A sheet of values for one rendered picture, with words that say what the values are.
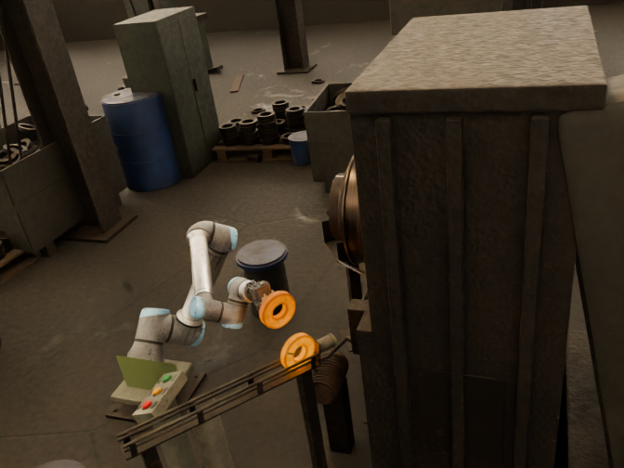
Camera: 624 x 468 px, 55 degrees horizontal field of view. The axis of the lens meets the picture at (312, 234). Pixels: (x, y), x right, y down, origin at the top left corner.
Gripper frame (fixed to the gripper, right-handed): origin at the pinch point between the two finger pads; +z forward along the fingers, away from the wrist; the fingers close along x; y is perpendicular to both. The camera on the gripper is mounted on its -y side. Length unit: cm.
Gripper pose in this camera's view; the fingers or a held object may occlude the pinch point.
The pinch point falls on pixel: (277, 305)
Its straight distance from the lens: 234.8
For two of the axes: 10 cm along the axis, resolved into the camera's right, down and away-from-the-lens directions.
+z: 5.2, 0.8, -8.5
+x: 8.1, -3.8, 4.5
